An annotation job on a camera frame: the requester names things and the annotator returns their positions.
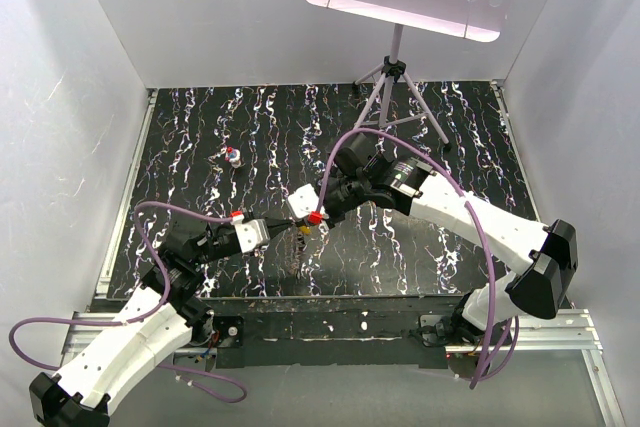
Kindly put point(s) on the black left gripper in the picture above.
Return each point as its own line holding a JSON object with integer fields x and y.
{"x": 276, "y": 225}

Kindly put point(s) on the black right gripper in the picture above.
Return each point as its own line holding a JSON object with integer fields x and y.
{"x": 333, "y": 219}

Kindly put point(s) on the silver keyring holder with keys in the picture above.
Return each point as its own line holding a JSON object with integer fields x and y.
{"x": 299, "y": 254}

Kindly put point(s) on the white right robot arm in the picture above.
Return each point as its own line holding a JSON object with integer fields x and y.
{"x": 541, "y": 258}

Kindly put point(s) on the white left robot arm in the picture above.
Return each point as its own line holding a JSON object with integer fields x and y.
{"x": 162, "y": 315}

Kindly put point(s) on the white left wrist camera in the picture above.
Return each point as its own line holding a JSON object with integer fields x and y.
{"x": 252, "y": 234}

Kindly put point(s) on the black base frame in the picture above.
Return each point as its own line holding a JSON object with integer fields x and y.
{"x": 329, "y": 330}

